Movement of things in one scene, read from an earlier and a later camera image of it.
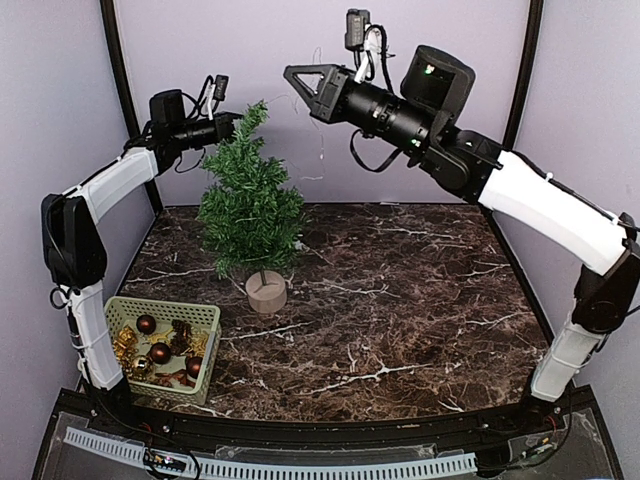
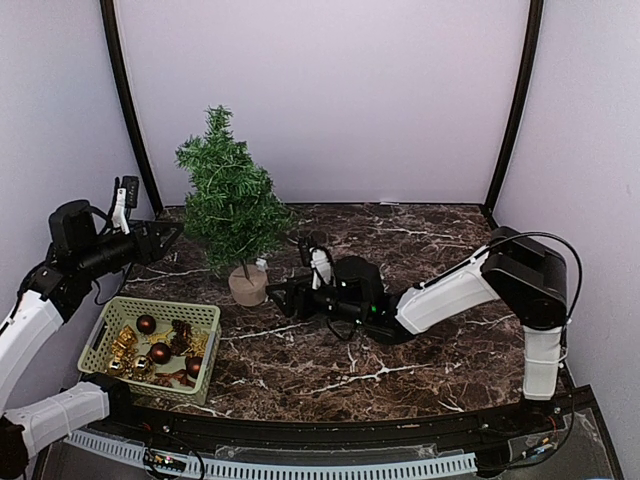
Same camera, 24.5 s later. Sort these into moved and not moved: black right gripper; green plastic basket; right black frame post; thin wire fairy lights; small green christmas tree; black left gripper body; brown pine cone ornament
Moved: small green christmas tree; black right gripper; black left gripper body; thin wire fairy lights
Not moved: green plastic basket; right black frame post; brown pine cone ornament
